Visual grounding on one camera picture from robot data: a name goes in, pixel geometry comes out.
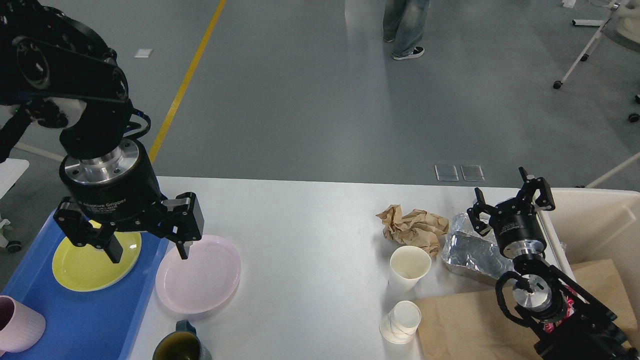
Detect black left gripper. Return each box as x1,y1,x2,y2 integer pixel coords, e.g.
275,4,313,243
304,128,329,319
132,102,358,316
54,137,204,264

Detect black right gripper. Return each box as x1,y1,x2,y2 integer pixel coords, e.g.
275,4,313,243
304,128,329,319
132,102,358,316
466,166,556,260

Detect pink plate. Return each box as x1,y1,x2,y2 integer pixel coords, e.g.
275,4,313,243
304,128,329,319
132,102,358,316
155,235,242,315

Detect dark green mug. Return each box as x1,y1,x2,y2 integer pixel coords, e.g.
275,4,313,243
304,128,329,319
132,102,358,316
151,319,213,360

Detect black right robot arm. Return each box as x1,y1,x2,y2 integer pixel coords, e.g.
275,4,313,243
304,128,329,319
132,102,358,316
466,167,639,360

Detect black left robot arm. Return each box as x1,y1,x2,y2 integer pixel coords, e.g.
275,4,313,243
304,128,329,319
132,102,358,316
1,0,204,264

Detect crumpled aluminium foil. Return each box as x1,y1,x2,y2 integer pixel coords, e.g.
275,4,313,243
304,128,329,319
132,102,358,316
439,212,515,286

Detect right floor outlet cover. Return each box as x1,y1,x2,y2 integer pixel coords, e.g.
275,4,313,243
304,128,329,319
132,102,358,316
460,164,486,182

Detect floor outlet cover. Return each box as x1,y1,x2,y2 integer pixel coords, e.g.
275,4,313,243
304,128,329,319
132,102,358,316
434,164,460,182
460,164,486,182

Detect yellow plate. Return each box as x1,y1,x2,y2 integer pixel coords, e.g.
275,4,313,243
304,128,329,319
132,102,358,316
52,232,142,292

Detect left floor outlet cover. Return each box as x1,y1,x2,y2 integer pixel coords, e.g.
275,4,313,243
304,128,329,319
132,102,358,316
434,164,460,182

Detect beige plastic bin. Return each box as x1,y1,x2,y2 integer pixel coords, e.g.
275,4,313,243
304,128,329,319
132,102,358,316
539,187,640,347

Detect crumpled brown paper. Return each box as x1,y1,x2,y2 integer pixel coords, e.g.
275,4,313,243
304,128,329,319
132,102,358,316
375,204,450,258

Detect white stand leg left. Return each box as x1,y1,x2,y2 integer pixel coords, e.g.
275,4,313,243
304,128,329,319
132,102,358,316
14,142,64,163

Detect white stand leg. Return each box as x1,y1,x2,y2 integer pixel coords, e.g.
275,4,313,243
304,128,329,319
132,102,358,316
14,142,64,163
574,152,640,189

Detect blue plastic tray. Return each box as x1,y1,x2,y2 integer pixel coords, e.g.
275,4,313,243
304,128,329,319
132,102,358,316
2,217,168,360

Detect upright white paper cup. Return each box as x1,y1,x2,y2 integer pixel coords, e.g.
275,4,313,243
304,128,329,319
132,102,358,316
388,245,433,293

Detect brown paper bag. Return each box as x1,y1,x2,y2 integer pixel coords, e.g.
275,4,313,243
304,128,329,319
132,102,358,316
416,259,639,360

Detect white side table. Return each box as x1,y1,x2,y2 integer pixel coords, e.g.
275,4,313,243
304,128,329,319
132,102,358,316
0,158,30,253

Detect white stand leg right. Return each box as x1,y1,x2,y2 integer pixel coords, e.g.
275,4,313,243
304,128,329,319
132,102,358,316
574,152,640,189

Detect white rolling stand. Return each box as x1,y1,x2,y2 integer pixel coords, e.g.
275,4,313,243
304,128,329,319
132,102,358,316
552,0,640,90

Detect pink ribbed cup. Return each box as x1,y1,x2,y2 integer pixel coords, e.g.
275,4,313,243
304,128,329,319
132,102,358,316
0,295,46,355

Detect lying white paper cup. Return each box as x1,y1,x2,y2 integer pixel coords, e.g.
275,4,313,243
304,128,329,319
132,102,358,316
379,300,422,345

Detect person in jeans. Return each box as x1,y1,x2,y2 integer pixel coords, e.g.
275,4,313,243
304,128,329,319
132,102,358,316
382,0,431,60

